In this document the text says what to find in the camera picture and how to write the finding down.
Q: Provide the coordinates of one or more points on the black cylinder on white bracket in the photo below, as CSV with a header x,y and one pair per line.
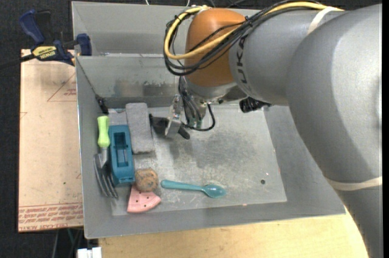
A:
x,y
251,105

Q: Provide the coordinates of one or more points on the blue plastic box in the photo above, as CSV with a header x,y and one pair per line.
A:
x,y
122,156

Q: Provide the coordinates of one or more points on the black elongated object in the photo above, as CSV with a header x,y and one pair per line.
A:
x,y
158,125

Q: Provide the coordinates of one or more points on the grey metal bin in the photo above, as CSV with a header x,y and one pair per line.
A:
x,y
231,159

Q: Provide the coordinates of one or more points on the pink toy watermelon slice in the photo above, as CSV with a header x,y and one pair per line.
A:
x,y
141,202

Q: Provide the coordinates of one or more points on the teal plastic spoon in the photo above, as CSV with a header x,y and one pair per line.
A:
x,y
194,188

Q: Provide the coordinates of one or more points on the brown toy cookie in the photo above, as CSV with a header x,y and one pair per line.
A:
x,y
146,180

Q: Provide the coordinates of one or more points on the grey sponge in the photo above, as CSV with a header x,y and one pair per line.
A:
x,y
139,129

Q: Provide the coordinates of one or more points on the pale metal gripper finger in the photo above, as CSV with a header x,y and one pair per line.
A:
x,y
173,128
176,106

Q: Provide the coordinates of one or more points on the brown cardboard board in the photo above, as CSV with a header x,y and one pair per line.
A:
x,y
48,135

